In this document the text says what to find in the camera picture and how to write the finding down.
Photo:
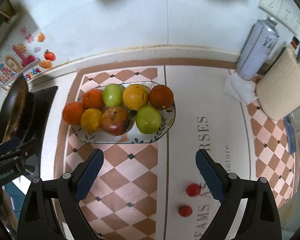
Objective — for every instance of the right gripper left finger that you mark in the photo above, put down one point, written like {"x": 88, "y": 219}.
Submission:
{"x": 38, "y": 219}

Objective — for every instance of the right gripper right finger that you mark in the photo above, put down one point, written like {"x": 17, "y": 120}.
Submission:
{"x": 261, "y": 217}

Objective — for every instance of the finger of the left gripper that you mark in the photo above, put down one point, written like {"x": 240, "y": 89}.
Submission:
{"x": 14, "y": 147}

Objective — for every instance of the red cherry tomato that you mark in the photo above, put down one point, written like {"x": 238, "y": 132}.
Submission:
{"x": 193, "y": 190}
{"x": 185, "y": 210}

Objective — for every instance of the yellow lemon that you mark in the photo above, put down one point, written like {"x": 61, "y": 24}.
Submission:
{"x": 91, "y": 120}

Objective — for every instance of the red apple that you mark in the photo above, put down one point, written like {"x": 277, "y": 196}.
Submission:
{"x": 115, "y": 120}

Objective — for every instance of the small orange tangerine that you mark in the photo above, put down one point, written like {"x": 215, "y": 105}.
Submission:
{"x": 93, "y": 99}

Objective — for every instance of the green apple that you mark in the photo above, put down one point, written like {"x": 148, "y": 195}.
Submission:
{"x": 112, "y": 95}
{"x": 148, "y": 119}

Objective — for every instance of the large yellow orange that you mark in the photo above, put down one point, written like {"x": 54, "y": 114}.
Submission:
{"x": 135, "y": 96}

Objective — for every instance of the dark orange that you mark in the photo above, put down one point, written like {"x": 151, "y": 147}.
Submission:
{"x": 161, "y": 97}

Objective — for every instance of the checkered brown kitchen mat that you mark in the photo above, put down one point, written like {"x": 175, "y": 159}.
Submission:
{"x": 140, "y": 186}

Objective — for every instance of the black frying pan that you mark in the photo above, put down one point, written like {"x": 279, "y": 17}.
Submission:
{"x": 17, "y": 111}

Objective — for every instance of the black induction cooktop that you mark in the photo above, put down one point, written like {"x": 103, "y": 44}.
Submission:
{"x": 41, "y": 102}

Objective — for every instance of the floral ceramic oval plate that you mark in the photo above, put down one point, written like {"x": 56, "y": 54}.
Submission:
{"x": 132, "y": 135}

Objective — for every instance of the blue sponge cloth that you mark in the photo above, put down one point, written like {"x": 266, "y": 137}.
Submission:
{"x": 290, "y": 133}

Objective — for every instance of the cream utensil holder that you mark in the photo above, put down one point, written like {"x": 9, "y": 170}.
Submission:
{"x": 278, "y": 91}

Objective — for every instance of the white paper towel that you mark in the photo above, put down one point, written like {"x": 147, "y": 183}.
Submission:
{"x": 240, "y": 89}

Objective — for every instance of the white spray can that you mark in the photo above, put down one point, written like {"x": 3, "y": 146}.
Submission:
{"x": 260, "y": 43}

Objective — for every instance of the colourful wall sticker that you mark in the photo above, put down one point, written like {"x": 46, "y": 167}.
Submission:
{"x": 27, "y": 51}

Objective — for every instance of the white wall socket strip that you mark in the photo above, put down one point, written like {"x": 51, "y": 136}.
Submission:
{"x": 284, "y": 12}

